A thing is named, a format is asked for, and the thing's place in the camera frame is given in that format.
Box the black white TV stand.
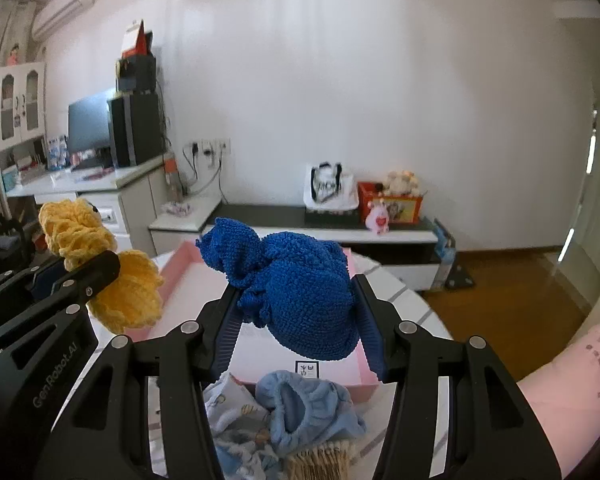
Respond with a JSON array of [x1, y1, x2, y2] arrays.
[[204, 204, 440, 292]]

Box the pink shallow box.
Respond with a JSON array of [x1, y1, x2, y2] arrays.
[[125, 240, 379, 403]]

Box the white printed cloth blue bow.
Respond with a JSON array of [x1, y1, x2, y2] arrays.
[[204, 372, 283, 479]]

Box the black floor scale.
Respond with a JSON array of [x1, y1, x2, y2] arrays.
[[445, 263, 475, 290]]

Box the white low side cabinet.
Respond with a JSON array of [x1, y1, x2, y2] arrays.
[[149, 194, 222, 256]]

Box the yellow crochet item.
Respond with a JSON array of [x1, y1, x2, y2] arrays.
[[38, 198, 163, 334]]

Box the white wall socket strip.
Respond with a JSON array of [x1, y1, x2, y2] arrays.
[[185, 139, 230, 169]]

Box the pink floral bedding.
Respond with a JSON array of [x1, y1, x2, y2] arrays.
[[518, 324, 600, 477]]

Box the cotton swab bag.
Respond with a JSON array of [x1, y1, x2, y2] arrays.
[[285, 440, 355, 480]]

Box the white desk with drawers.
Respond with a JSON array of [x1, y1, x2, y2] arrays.
[[6, 156, 168, 257]]

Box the white air conditioner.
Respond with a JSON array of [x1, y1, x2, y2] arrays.
[[31, 0, 95, 42]]

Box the white tote bag black handles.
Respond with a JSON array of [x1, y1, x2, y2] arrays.
[[303, 162, 360, 211]]

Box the blue carton by stand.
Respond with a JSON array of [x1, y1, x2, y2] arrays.
[[431, 218, 456, 290]]

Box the black computer tower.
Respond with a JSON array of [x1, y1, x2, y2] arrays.
[[108, 93, 166, 168]]

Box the red toy storage box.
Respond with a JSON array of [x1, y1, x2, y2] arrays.
[[358, 182, 422, 224]]

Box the black box on tower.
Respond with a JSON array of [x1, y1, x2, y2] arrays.
[[116, 54, 157, 92]]

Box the red white calendar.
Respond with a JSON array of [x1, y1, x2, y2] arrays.
[[121, 20, 152, 58]]

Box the blue white package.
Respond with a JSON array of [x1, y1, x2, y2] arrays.
[[47, 134, 70, 171]]

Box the royal blue knit item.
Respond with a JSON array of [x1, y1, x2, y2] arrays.
[[196, 218, 360, 361]]

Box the colourful packet on cabinet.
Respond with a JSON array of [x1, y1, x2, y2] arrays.
[[161, 202, 192, 218]]

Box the orange cap bottle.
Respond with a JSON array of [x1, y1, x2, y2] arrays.
[[163, 154, 183, 203]]

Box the light blue terry cap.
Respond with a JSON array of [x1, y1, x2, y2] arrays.
[[256, 370, 366, 457]]

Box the beige plush toy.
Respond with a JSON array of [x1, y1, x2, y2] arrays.
[[382, 170, 422, 197]]

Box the white glass door cabinet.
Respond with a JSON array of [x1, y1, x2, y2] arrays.
[[0, 62, 46, 152]]

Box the white striped quilt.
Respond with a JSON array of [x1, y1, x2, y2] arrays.
[[126, 244, 450, 479]]

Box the black power cables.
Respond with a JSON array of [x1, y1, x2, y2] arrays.
[[179, 142, 229, 206]]

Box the pink heart plush toy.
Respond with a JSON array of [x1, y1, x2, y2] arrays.
[[364, 200, 390, 235]]

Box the small doll figurine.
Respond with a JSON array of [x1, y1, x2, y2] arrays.
[[6, 44, 20, 66]]

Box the black computer monitor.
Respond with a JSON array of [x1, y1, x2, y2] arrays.
[[68, 89, 116, 154]]

